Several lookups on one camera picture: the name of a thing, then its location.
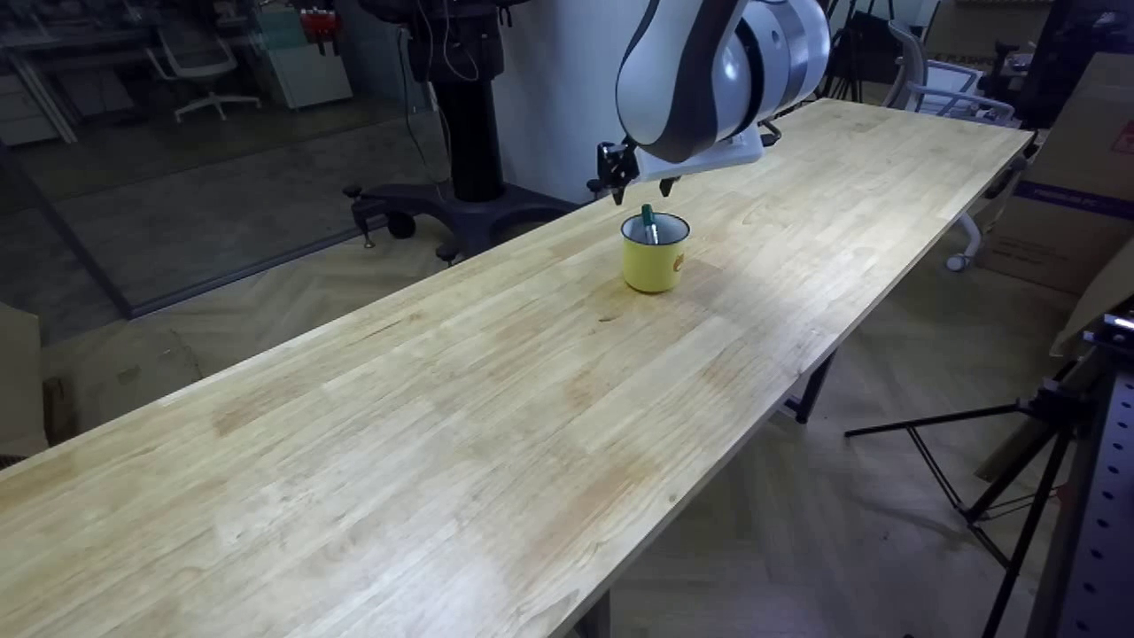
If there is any brown cardboard box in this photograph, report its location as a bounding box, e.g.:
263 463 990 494
973 51 1134 300

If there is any black table leg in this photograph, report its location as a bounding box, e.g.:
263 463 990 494
785 350 839 428

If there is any black wheeled pillar stand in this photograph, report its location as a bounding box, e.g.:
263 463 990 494
343 0 585 266

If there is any grey perforated metal panel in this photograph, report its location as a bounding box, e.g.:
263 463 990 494
1052 368 1134 638

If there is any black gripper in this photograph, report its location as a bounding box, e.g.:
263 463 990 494
587 134 683 208

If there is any black camera tripod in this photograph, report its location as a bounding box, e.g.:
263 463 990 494
839 310 1134 638

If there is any yellow enamel mug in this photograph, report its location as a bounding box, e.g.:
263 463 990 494
616 206 694 298

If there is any white mesh chair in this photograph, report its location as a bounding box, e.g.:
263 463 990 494
884 20 1021 278

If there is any white office chair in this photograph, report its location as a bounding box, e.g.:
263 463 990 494
145 18 264 129

